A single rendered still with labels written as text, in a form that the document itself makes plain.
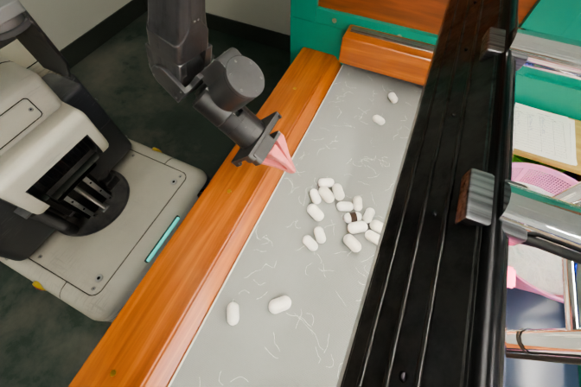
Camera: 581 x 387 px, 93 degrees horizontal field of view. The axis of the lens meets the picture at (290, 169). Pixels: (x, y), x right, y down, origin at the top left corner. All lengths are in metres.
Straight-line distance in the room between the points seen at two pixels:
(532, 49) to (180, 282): 0.51
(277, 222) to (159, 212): 0.69
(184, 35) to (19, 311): 1.44
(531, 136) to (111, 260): 1.24
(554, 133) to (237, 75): 0.68
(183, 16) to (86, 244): 0.99
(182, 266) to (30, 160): 0.39
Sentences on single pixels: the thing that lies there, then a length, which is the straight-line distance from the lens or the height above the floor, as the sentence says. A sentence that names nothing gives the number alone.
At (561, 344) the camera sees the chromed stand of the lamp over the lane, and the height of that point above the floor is 0.95.
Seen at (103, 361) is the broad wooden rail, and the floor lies 0.77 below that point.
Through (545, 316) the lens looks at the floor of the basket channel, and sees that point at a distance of 0.74.
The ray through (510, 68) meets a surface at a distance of 0.26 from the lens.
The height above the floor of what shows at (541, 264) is 0.73.
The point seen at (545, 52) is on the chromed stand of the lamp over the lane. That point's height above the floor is 1.12.
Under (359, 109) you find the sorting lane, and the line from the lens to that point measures 0.72.
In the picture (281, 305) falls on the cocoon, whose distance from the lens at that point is 0.48.
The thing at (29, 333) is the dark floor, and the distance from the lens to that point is 1.61.
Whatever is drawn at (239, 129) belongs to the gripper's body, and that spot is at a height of 0.91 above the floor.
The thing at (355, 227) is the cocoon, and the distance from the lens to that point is 0.52.
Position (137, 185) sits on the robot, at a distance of 1.25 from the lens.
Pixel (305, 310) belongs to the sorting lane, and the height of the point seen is 0.74.
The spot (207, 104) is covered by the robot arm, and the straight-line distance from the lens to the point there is 0.43.
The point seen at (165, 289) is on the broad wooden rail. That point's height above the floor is 0.77.
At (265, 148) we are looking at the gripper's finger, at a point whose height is 0.89.
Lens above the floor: 1.24
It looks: 59 degrees down
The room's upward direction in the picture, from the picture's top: straight up
